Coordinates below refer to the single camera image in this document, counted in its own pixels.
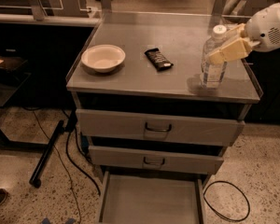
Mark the top grey drawer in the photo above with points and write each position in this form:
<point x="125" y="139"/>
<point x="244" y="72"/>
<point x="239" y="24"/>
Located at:
<point x="172" y="129"/>

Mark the black stand leg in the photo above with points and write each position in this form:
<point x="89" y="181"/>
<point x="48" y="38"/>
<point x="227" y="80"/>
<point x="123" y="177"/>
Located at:
<point x="35" y="179"/>

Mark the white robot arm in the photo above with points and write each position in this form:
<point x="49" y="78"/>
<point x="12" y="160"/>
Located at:
<point x="261" y="33"/>

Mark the black snack bar wrapper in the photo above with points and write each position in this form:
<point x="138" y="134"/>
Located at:
<point x="158" y="60"/>

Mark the bottom grey open drawer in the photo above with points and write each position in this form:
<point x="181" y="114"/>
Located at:
<point x="147" y="197"/>

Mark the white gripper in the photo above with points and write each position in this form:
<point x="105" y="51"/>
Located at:
<point x="265" y="28"/>

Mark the grey drawer cabinet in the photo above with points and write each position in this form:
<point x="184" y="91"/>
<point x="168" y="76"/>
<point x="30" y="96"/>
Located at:
<point x="137" y="87"/>

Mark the white horizontal rail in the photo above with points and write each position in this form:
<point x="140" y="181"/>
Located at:
<point x="49" y="20"/>

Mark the dark side table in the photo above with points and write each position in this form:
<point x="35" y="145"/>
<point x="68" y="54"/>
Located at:
<point x="13" y="73"/>

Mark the white round bowl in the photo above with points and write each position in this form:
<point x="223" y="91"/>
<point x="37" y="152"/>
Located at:
<point x="103" y="58"/>

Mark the clear plastic bottle white cap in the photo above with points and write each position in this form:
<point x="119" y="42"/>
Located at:
<point x="212" y="74"/>

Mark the middle grey drawer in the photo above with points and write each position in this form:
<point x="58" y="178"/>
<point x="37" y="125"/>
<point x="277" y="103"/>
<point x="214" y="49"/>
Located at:
<point x="155" y="160"/>

